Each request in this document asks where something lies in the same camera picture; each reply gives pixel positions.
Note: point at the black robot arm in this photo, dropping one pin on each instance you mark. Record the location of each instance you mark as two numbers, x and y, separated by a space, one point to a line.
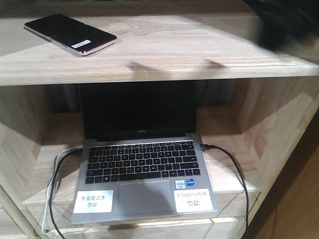
284 20

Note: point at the silver laptop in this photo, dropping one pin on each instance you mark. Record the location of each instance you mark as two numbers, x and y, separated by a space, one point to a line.
142 156

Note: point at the wooden shelf unit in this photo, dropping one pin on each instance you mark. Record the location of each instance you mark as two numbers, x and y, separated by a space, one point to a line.
275 97

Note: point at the black foldable phone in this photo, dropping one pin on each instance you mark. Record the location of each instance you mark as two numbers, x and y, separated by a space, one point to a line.
71 34

